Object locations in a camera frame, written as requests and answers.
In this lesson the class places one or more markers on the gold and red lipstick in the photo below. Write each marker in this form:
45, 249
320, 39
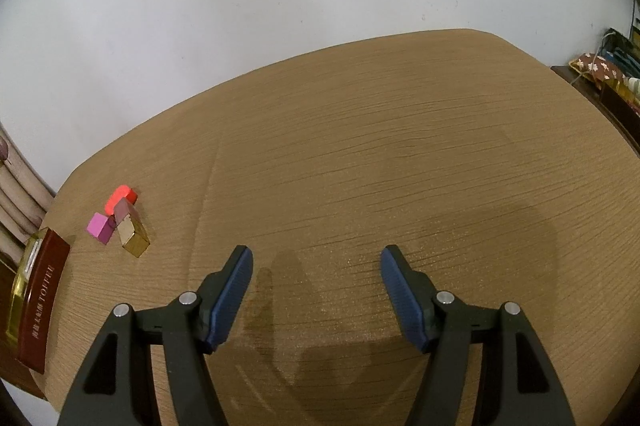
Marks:
132, 234

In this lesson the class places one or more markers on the pink rectangular block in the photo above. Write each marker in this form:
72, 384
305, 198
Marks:
101, 227

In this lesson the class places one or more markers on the red rounded square tape measure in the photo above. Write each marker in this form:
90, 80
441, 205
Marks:
121, 192

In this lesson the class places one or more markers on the red gold toffee tin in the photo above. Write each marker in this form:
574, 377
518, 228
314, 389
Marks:
32, 297

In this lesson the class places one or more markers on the beige patterned curtain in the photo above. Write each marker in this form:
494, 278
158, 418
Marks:
25, 200

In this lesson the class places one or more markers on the cluttered side shelf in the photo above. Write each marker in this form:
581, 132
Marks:
609, 78

